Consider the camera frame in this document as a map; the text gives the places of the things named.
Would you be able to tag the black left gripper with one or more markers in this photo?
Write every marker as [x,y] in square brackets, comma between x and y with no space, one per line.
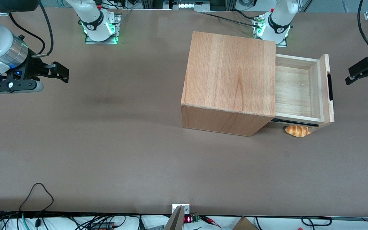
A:
[364,66]

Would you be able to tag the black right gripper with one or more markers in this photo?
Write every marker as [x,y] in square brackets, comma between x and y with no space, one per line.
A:
[32,68]

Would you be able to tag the light wooden drawer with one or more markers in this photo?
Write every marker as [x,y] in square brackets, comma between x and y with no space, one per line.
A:
[294,89]

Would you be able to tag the golden toy bread roll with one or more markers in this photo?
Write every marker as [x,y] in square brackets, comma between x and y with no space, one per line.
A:
[297,130]

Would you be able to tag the light wooden cabinet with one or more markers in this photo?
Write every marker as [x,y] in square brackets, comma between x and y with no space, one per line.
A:
[232,73]

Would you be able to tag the white lit power strip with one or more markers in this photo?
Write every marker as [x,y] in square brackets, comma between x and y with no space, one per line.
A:
[187,4]

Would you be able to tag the brown cardboard piece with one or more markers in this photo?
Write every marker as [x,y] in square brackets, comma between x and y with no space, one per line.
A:
[244,225]

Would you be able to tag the red digit display module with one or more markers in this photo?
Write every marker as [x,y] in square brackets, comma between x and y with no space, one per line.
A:
[188,219]

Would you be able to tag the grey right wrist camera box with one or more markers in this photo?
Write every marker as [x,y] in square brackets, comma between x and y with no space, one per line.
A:
[11,86]

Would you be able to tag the black drawer slide rail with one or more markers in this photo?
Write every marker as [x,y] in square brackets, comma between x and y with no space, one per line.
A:
[295,122]

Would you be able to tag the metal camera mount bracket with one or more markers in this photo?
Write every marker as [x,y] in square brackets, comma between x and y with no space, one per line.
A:
[179,215]

